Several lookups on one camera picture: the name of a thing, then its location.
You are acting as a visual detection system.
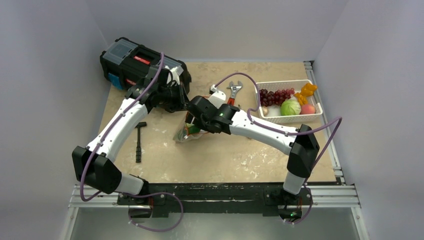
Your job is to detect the red handled adjustable wrench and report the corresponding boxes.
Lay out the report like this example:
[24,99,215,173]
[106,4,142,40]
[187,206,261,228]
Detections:
[227,81,243,106]

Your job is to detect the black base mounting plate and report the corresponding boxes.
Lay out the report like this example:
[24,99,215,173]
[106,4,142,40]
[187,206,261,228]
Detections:
[117,181,314,220]

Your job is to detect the brown toy mushroom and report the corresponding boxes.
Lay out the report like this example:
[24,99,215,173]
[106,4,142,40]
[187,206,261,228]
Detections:
[261,106,269,117]

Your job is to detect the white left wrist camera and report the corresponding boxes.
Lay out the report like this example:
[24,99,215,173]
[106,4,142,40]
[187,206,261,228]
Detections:
[165,65,184,85]

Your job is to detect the black plastic toolbox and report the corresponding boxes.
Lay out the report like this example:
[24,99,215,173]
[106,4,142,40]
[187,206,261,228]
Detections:
[99,37,192,97]

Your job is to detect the orange toy pepper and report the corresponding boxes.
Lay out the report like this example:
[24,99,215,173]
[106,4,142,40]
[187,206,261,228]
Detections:
[294,82,318,106]

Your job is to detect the black hammer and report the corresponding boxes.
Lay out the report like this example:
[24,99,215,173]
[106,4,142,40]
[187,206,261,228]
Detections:
[135,121,147,163]

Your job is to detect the red toy peach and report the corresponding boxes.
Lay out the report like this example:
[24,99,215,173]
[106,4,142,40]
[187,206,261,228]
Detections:
[300,103,316,115]

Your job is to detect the clear zip top bag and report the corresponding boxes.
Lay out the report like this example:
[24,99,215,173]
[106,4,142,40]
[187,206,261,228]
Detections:
[172,112,208,143]

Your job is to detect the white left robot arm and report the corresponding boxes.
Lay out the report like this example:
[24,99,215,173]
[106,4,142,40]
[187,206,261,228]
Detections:
[72,66,186,205]

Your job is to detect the purple toy grapes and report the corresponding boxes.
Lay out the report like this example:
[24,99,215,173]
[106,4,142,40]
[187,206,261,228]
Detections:
[259,88,295,107]

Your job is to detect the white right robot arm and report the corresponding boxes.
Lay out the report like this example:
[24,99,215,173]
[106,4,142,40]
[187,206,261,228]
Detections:
[187,96,320,204]

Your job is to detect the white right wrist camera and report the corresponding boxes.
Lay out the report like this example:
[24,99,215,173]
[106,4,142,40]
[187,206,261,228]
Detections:
[207,84,227,109]

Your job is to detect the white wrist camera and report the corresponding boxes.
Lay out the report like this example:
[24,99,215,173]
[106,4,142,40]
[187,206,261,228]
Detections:
[207,84,227,109]
[165,65,184,85]

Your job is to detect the white plastic basket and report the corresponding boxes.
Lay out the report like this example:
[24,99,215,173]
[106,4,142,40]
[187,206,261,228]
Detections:
[255,79,324,124]

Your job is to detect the green toy cabbage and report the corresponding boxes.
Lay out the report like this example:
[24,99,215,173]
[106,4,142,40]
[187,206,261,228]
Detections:
[280,99,301,116]

